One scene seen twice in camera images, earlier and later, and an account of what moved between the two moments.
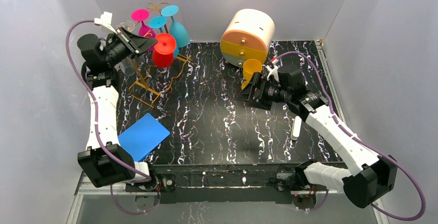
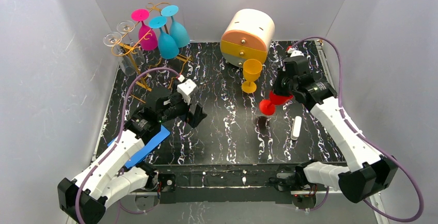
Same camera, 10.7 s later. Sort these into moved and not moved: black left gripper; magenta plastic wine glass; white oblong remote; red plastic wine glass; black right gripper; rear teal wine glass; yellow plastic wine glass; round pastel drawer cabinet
Moved: red plastic wine glass; black left gripper; black right gripper
Not moved: rear teal wine glass; white oblong remote; round pastel drawer cabinet; magenta plastic wine glass; yellow plastic wine glass
